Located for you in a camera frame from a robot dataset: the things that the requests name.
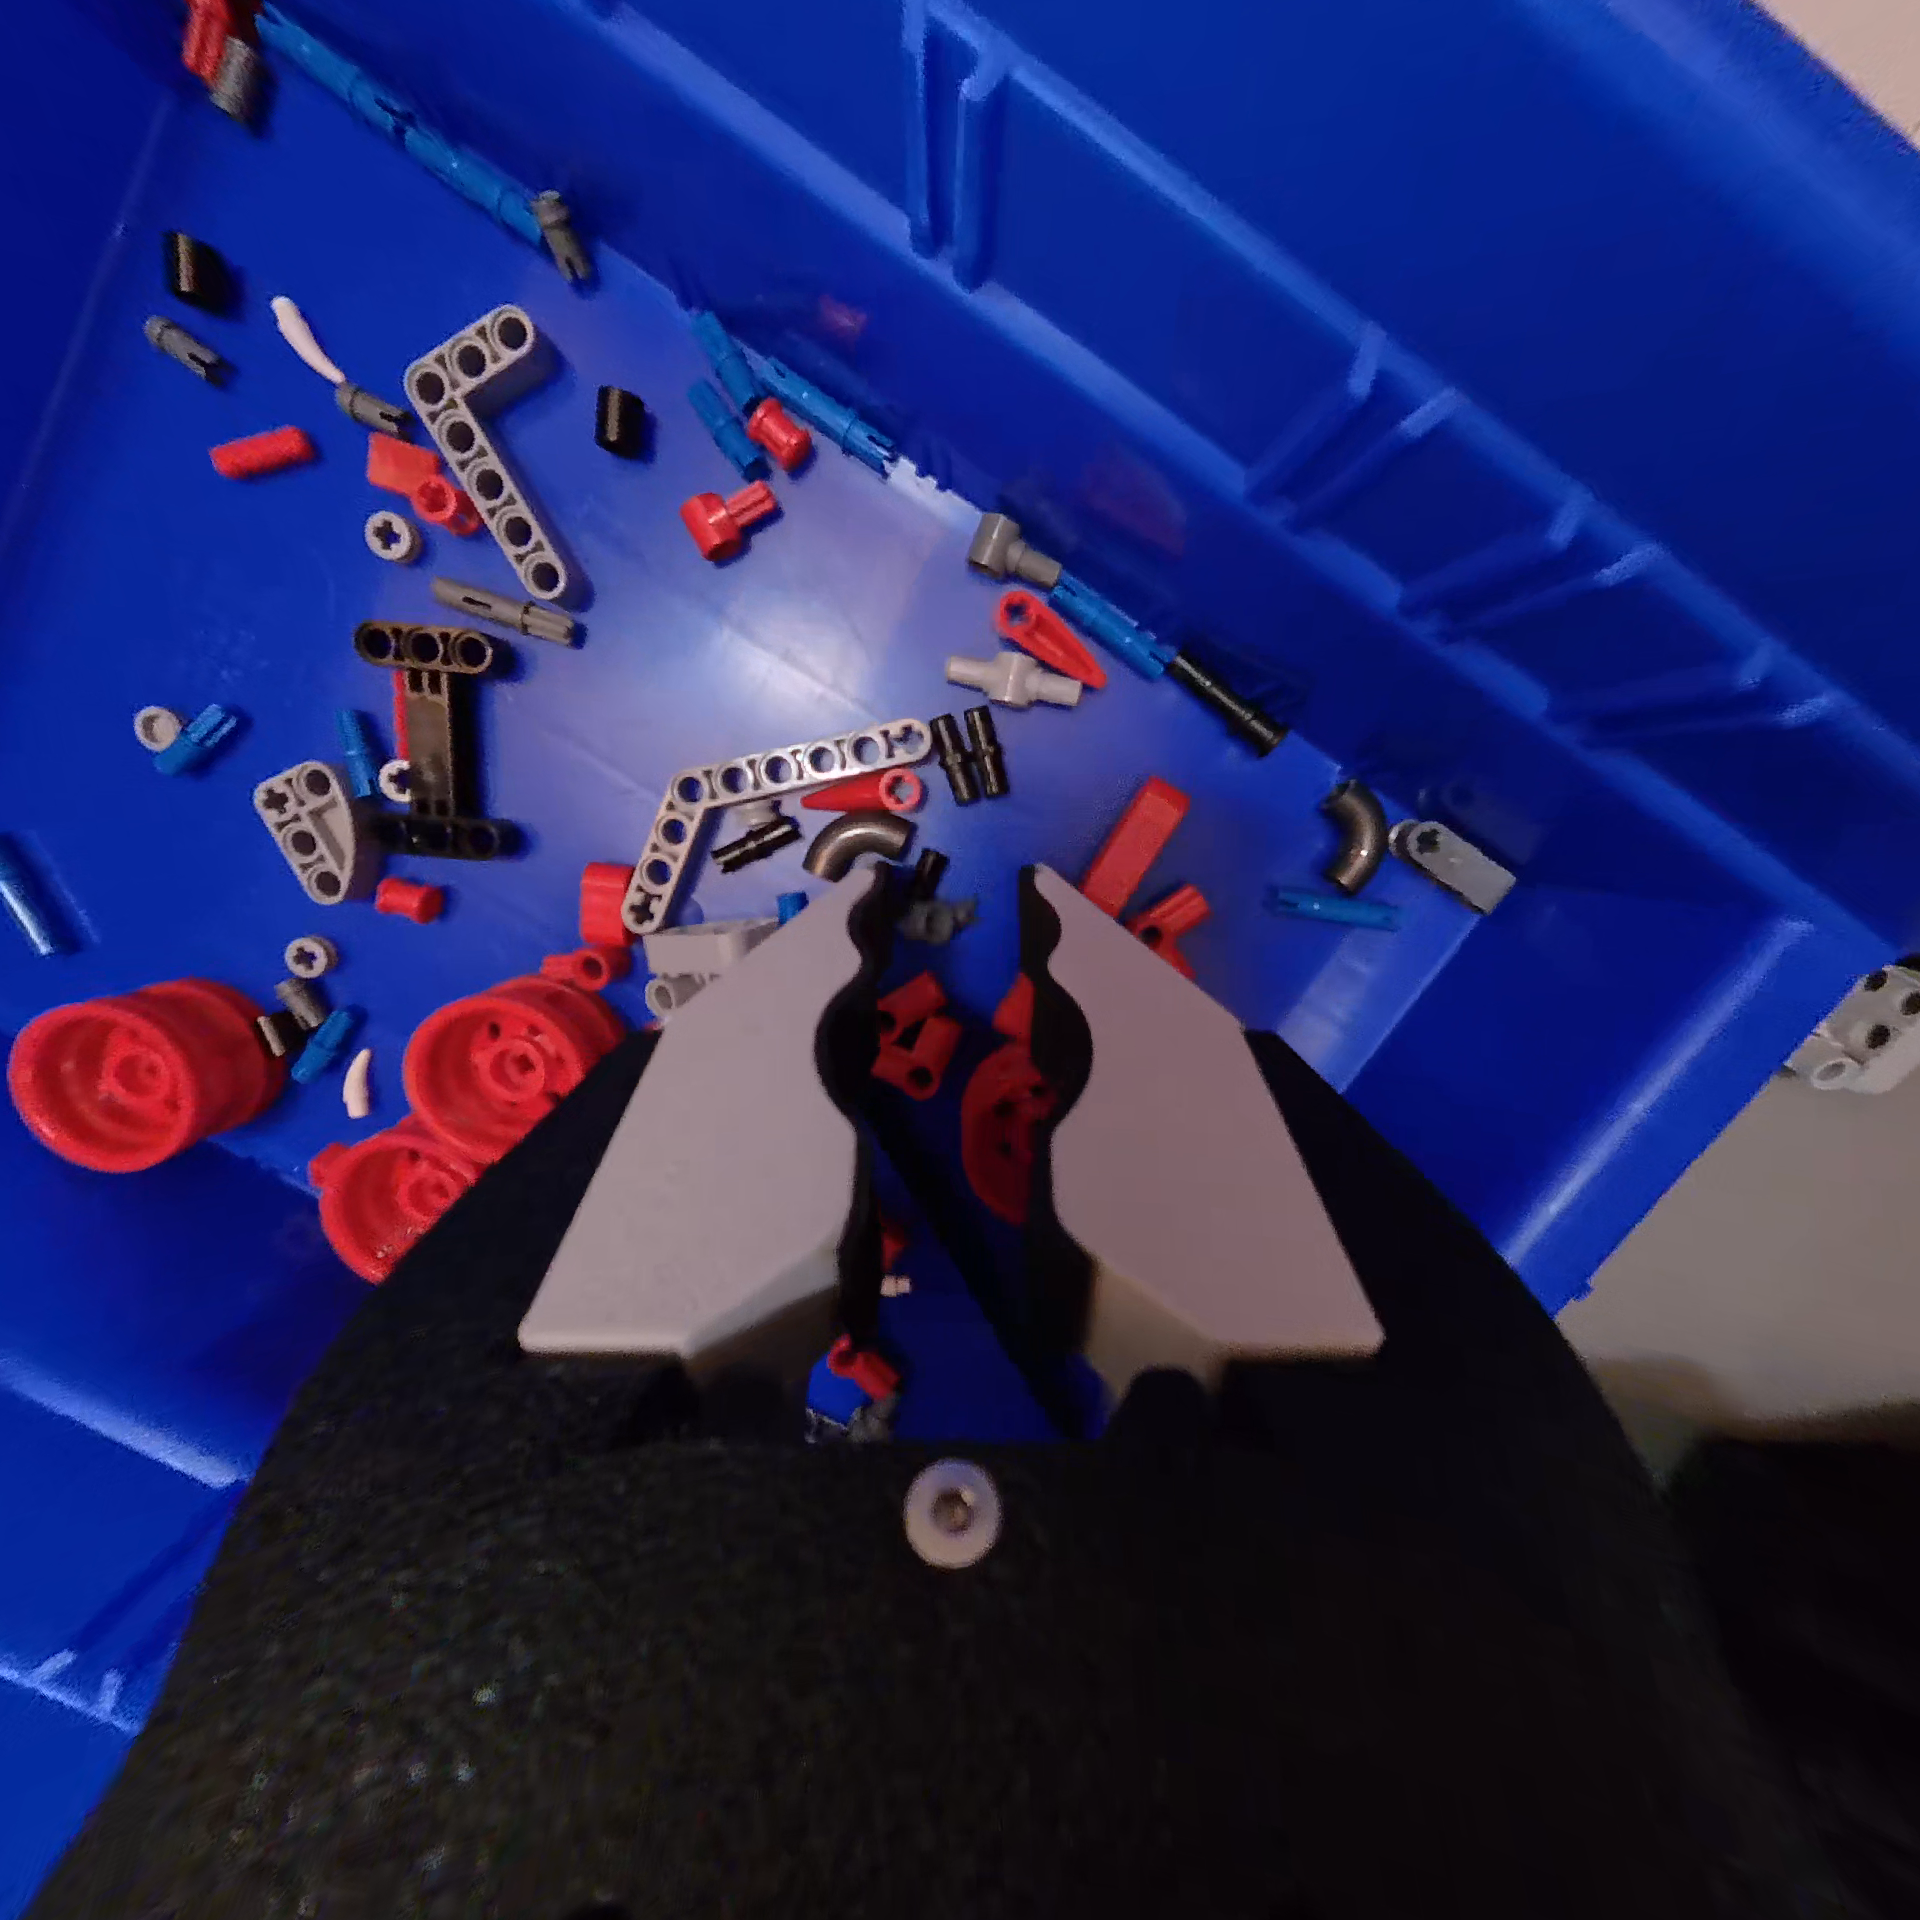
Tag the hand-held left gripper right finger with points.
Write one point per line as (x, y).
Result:
(1200, 1185)

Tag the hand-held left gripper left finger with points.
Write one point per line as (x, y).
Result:
(707, 1153)

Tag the blue plastic bin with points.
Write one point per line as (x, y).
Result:
(1350, 377)

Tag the dark grey toy elbow pipe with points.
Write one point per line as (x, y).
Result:
(1358, 840)
(858, 840)

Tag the red half gear piece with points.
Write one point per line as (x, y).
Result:
(1005, 1123)

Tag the red toy wheel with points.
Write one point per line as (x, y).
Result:
(511, 1058)
(135, 1072)
(390, 1198)

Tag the red double toy connector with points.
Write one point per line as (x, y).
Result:
(915, 1037)

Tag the small red toy pin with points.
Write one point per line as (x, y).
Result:
(865, 1365)

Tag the blue toy pin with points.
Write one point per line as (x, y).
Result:
(1338, 908)
(1112, 626)
(203, 740)
(326, 1045)
(360, 748)

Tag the black toy pin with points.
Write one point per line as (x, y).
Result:
(755, 844)

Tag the small dark toy connector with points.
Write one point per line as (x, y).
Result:
(940, 908)

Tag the red flat toy beam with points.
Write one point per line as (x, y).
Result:
(1136, 844)

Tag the white toy tooth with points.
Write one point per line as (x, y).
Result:
(359, 1083)
(304, 336)

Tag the grey long angled toy beam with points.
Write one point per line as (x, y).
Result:
(750, 783)

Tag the red toy bush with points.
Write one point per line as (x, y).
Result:
(410, 899)

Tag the red toy cone piece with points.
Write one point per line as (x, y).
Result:
(871, 791)

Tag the short grey toy beam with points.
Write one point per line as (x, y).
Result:
(1452, 863)

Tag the dark grey toy pin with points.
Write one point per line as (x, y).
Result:
(564, 236)
(294, 1006)
(183, 348)
(372, 407)

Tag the light grey toy bush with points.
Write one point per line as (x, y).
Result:
(392, 536)
(313, 956)

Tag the pair of black toy pins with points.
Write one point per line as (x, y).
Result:
(968, 755)

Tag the black toy axle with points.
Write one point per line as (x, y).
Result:
(1230, 702)

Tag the grey triangular toy plate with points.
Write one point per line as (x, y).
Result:
(314, 835)

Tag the light grey toy connector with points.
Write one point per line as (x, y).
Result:
(1015, 677)

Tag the red toy cam piece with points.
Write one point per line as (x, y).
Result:
(1051, 639)

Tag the dark grey toy axle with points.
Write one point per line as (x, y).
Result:
(504, 613)

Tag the red toy axle connector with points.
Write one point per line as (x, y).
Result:
(780, 436)
(731, 517)

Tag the grey toy axle connector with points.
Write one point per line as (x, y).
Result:
(1008, 551)

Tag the light grey toy assembly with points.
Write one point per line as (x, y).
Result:
(1870, 1037)

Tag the red flat toy connector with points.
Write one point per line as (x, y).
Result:
(420, 479)

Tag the small black toy block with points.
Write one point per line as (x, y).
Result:
(195, 269)
(623, 420)

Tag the grey L-shaped toy beam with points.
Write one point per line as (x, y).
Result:
(483, 436)

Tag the cluster of blue pins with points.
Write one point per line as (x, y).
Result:
(781, 383)

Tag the red ribbed toy connector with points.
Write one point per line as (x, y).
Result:
(264, 453)

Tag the long blue axle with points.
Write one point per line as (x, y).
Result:
(390, 113)

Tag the red and grey toy spring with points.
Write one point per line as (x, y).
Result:
(228, 53)

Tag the light grey toy bracket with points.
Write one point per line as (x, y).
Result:
(696, 961)

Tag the black H-shaped toy frame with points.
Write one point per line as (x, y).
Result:
(436, 735)

